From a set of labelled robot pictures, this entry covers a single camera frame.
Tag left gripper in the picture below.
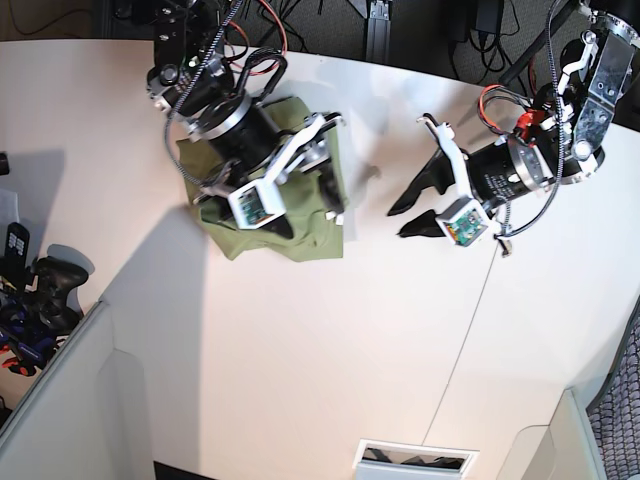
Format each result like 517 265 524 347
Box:
387 114 560 257

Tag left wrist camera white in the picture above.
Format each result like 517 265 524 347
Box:
436 197 490 247

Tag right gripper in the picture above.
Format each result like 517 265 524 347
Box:
196 94 345 239

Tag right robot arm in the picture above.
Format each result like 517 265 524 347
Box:
147 1 345 238

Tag black cable bundle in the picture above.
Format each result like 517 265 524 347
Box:
444 19 526 86

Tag blue orange tools pile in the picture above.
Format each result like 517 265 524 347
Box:
1 278 63 377

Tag black game controller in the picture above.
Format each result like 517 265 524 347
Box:
34 256 89 334

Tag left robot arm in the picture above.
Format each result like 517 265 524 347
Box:
388 1 639 255

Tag aluminium table leg post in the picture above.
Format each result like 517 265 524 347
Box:
364 0 393 65

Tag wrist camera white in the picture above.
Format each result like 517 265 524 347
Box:
227 178 286 230
436 197 490 247

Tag mesh office chair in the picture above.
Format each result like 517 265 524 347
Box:
587 320 639 479

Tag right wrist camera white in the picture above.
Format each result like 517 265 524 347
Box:
227 178 286 230

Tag grey partition panel left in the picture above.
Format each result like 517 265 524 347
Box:
1 302 155 479

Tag black remote control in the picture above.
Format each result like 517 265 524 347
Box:
5 222 30 261

